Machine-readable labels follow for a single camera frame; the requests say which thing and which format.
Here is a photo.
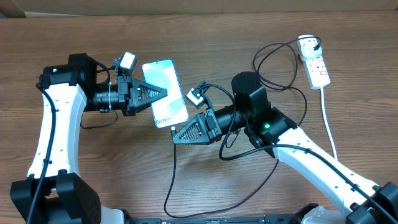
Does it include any blue Galaxy smartphone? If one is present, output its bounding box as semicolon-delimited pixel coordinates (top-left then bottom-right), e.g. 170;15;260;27
141;58;190;129

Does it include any black charger cable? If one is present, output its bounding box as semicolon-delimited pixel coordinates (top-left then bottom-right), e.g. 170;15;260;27
163;36;322;219

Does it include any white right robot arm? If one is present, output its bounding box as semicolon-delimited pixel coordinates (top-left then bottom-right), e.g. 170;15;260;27
172;72;397;224

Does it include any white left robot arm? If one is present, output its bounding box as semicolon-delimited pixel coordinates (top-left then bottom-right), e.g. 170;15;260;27
10;52;167;223

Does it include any white charger plug adapter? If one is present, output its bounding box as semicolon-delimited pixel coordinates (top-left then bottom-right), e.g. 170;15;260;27
297;34;323;61

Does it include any white power strip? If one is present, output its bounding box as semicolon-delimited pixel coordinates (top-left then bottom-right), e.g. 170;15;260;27
297;34;331;90

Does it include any cardboard panel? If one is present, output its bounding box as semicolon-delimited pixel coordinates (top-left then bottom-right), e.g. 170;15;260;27
1;0;397;17

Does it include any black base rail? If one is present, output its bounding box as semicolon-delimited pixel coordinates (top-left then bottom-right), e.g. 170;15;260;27
126;214;294;224

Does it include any white power strip cord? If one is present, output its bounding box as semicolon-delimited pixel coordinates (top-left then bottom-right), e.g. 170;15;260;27
319;86;338;161

